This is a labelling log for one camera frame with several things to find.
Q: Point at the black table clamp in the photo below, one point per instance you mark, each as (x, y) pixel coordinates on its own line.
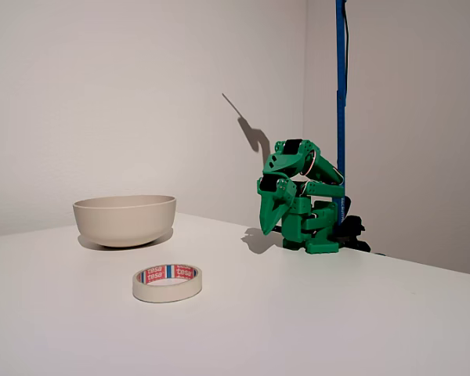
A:
(354, 231)

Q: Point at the green SO-100 robot arm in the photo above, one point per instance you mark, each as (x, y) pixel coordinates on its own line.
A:
(317, 227)

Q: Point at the beige round bowl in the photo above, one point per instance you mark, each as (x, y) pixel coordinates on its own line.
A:
(124, 221)

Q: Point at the blue vertical camera pole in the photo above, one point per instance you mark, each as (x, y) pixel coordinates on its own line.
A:
(340, 98)

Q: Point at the cream masking tape roll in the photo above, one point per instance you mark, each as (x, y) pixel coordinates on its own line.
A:
(166, 291)

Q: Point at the green gripper black servo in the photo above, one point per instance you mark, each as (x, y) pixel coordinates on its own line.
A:
(271, 207)

